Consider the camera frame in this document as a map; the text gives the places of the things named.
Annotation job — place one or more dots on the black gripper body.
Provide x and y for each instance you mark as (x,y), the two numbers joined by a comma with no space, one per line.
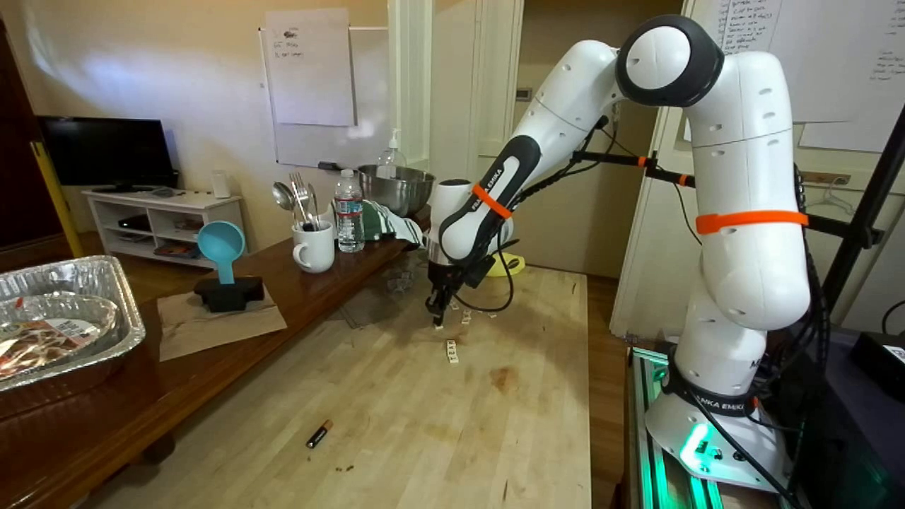
(450,281)

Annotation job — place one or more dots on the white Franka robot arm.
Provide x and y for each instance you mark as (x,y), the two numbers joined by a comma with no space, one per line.
(754,264)

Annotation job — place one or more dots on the cream letter tile P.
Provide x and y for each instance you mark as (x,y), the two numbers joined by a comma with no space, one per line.
(450,351)

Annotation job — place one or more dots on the cream letter tile Y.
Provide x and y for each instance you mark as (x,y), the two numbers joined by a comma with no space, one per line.
(456,360)

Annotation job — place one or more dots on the green striped white towel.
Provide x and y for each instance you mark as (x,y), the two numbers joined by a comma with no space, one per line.
(384,223)

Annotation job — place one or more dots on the large steel mixing bowl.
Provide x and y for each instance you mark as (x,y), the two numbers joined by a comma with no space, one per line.
(399,188)

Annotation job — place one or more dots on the clear plastic water bottle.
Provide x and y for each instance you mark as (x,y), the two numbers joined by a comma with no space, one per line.
(350,215)

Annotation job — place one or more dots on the white mug holding spoons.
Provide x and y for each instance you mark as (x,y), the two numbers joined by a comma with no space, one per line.
(314,250)

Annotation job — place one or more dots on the clear pump dispenser bottle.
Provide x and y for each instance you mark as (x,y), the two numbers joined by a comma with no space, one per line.
(389,160)

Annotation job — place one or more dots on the metal spoon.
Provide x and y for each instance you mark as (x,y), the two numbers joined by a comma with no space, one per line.
(304,192)
(283,195)

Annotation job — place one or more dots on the black marker pen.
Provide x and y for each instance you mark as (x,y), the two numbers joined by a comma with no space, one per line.
(317,435)

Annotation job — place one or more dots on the brown cardboard sheet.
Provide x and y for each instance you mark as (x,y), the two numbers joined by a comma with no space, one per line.
(235,328)

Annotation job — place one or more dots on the white refrigerator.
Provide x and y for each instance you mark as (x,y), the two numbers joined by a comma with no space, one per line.
(652,264)

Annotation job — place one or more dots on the black block stand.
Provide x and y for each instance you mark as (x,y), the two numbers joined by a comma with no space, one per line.
(227,294)

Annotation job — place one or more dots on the blue plastic funnel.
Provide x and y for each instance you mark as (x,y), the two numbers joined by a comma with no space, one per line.
(221,246)

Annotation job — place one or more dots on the white paper sheet on board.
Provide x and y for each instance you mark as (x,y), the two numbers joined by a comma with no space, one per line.
(310,66)

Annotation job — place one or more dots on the white television shelf unit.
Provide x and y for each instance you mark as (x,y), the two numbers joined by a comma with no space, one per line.
(166,226)

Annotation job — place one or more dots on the aluminium foil tray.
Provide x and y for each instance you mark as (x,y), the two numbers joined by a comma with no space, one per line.
(102,311)

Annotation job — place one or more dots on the dark wooden side counter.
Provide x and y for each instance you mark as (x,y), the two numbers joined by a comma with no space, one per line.
(94,425)

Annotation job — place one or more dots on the black flat television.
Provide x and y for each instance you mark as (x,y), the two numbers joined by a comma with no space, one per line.
(109,151)

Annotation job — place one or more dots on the red packet in tray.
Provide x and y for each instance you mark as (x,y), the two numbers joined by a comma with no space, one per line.
(44,341)

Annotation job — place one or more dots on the yellow pole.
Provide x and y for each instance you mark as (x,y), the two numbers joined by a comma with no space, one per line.
(57,192)

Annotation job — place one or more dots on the black tripod with boom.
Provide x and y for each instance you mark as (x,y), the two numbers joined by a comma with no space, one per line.
(853,235)

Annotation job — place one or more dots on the black computer box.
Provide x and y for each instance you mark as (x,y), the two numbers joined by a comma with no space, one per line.
(863,413)

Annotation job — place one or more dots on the dark wooden cabinet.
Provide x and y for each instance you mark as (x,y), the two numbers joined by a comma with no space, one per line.
(22,143)

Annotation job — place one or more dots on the white wall board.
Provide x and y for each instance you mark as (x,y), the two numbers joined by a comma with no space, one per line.
(371,95)

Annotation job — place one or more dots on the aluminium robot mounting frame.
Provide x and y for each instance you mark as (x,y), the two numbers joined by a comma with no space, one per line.
(652,441)

